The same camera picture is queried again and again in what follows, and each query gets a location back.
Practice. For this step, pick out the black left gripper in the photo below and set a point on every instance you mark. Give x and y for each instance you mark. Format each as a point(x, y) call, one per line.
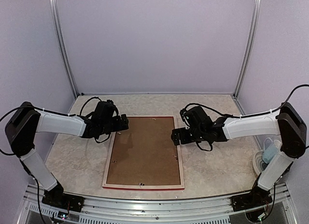
point(119, 126)

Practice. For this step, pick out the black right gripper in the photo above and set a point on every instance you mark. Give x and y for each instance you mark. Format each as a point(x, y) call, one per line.
point(184, 140)

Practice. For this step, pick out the brown backing board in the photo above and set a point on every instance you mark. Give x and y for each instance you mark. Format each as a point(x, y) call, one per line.
point(144, 151)

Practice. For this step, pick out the red wooden picture frame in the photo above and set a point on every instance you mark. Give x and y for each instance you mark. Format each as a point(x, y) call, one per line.
point(181, 166)

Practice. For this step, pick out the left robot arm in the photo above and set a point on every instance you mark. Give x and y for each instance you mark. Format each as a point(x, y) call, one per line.
point(27, 121)

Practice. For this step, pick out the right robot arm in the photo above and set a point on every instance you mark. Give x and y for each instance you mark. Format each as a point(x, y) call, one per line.
point(278, 155)

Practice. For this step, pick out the white plate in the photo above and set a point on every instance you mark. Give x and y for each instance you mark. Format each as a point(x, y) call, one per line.
point(258, 164)

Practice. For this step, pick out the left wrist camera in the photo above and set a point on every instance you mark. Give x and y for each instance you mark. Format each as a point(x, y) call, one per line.
point(104, 112)

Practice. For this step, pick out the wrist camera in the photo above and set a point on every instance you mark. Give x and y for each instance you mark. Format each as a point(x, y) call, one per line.
point(196, 118)
point(104, 112)

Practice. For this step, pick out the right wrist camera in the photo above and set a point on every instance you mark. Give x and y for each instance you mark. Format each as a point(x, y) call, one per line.
point(196, 118)

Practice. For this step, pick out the back aluminium rail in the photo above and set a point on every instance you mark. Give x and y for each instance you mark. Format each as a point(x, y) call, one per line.
point(151, 93)

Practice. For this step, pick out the front aluminium rail base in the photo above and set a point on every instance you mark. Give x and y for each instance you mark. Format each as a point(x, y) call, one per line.
point(100, 210)

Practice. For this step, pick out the left aluminium corner post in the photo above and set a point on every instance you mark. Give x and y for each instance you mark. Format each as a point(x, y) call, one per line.
point(62, 48)

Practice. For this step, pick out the aluminium corner post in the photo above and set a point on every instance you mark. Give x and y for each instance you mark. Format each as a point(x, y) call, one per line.
point(62, 48)
point(249, 47)

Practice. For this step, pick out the right aluminium corner post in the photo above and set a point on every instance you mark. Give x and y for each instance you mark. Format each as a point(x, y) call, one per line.
point(249, 47)

